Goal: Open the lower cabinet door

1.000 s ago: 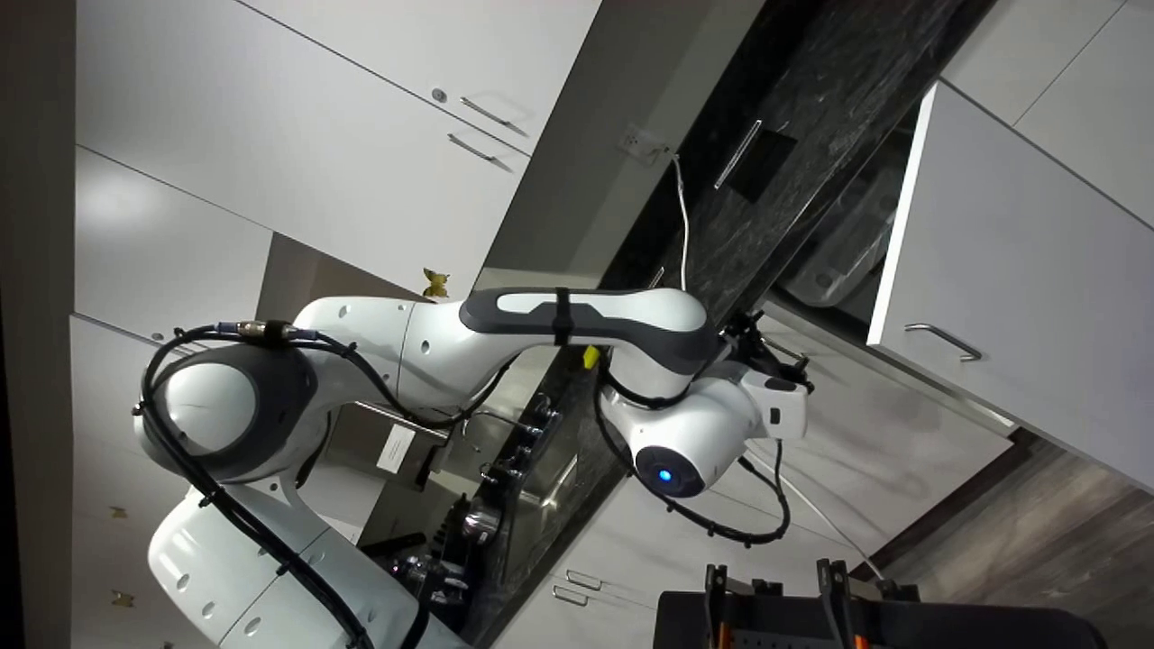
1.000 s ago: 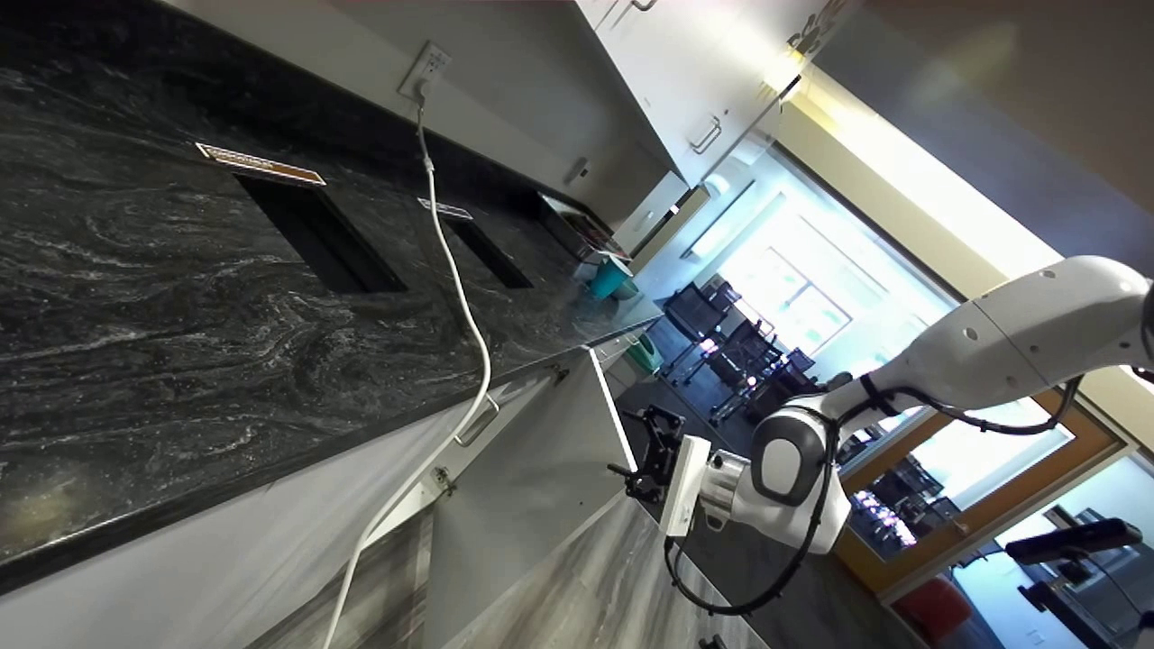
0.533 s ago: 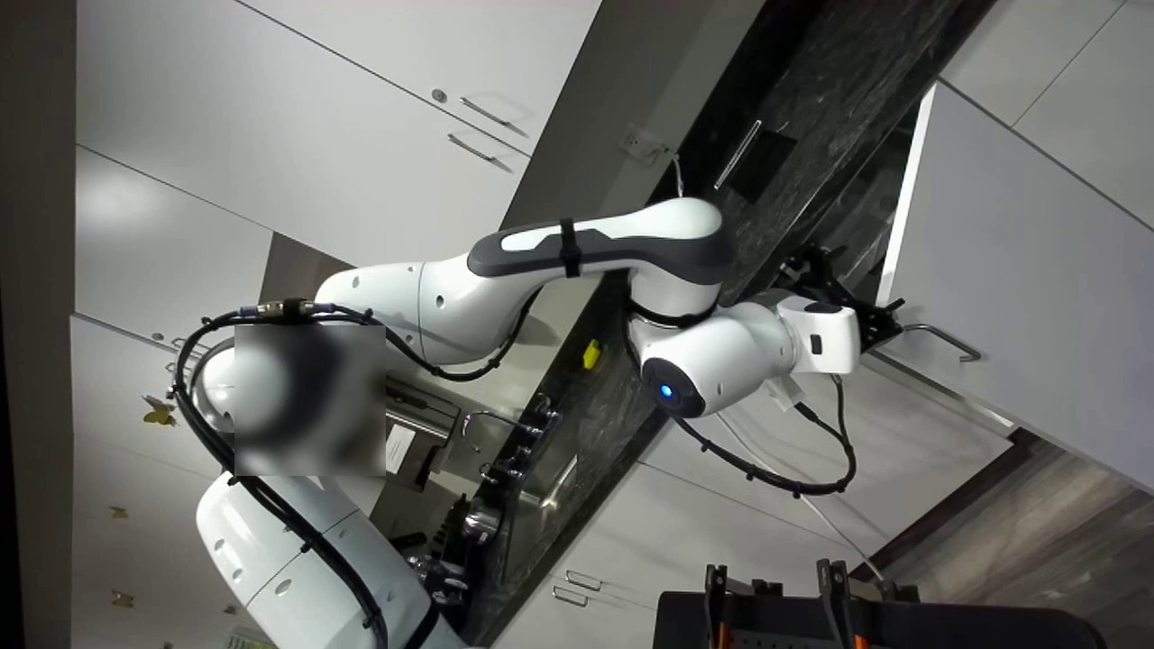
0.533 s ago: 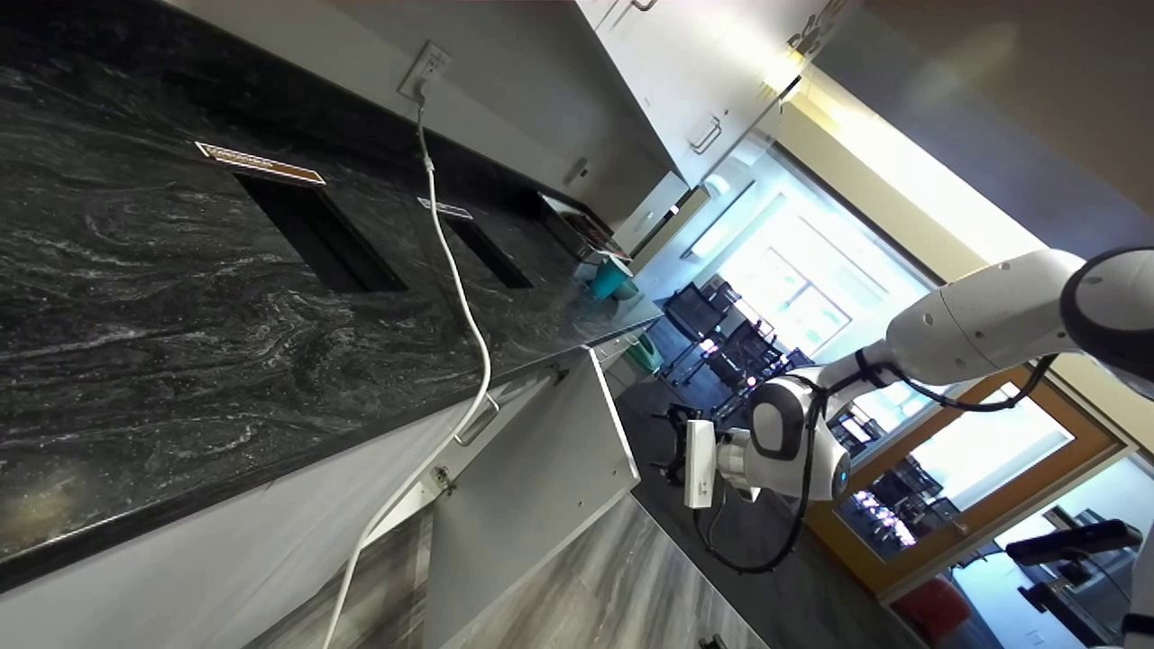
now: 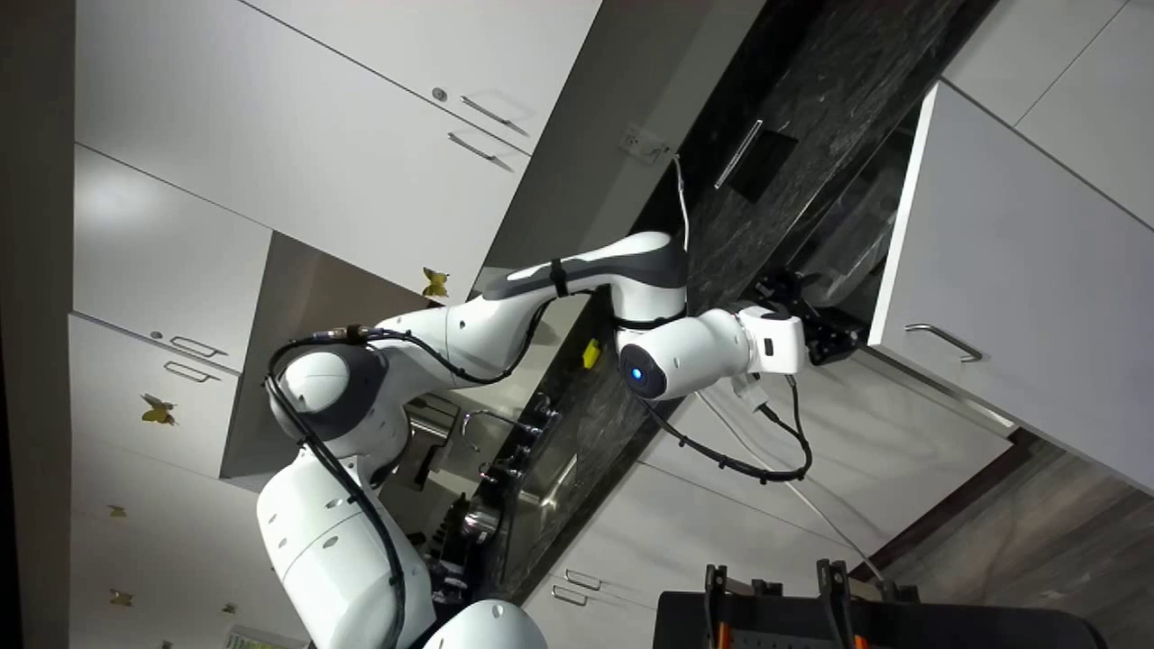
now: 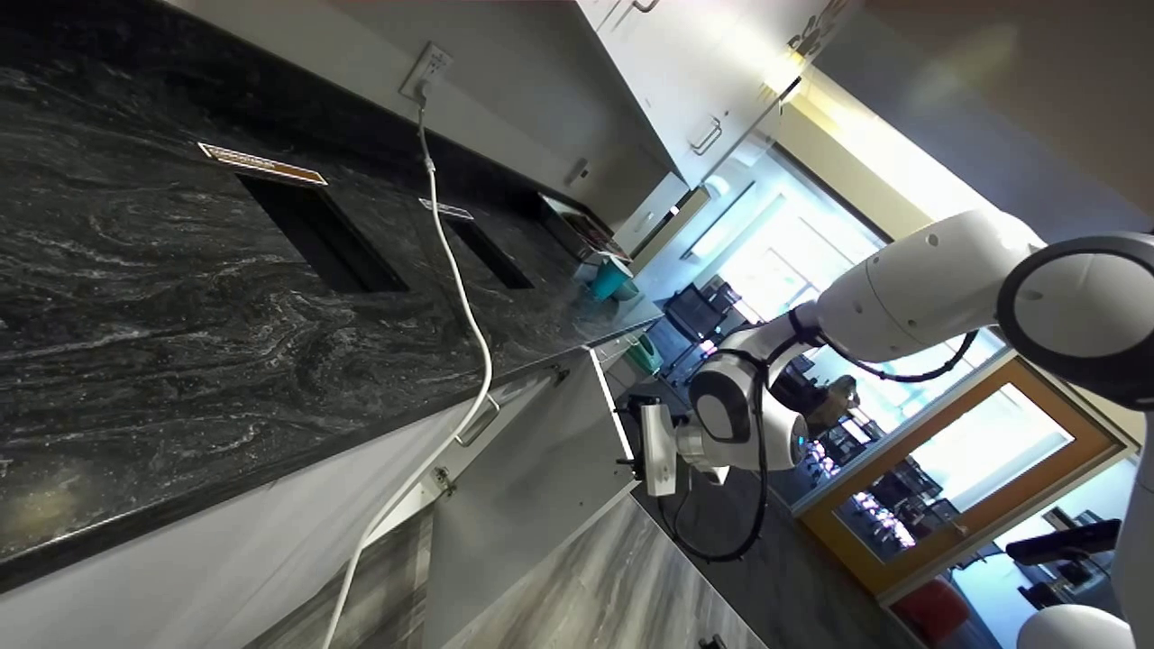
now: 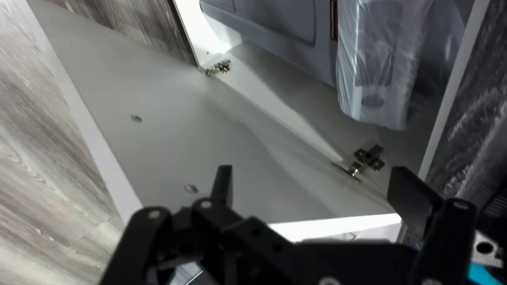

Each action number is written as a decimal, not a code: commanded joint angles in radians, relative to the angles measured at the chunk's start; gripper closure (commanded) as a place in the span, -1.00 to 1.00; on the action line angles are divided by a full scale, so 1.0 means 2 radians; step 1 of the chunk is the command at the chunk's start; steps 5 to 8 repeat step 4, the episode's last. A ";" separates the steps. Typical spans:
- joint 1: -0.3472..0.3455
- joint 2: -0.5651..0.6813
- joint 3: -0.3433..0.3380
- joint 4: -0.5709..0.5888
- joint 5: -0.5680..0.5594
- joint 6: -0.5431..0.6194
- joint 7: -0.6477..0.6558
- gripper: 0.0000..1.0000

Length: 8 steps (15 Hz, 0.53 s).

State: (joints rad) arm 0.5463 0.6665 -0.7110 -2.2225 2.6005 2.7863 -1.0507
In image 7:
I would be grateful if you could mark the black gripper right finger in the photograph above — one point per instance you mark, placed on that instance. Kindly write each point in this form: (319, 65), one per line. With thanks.
(449, 238)

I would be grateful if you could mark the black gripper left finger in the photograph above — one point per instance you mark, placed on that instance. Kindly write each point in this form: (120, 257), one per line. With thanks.
(223, 231)

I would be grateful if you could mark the metal door hinge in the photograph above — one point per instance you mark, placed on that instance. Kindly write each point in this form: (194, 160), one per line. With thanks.
(220, 67)
(367, 157)

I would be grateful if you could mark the white lower cabinet body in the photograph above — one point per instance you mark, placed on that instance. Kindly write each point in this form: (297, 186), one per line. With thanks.
(296, 105)

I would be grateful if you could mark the plastic wrapped appliance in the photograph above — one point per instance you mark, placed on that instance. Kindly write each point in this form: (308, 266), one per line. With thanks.
(391, 79)

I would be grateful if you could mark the gray box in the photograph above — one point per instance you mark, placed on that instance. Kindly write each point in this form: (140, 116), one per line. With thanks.
(264, 16)

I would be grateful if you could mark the white and blue bracket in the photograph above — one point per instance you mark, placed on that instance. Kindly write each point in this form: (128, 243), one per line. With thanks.
(486, 247)

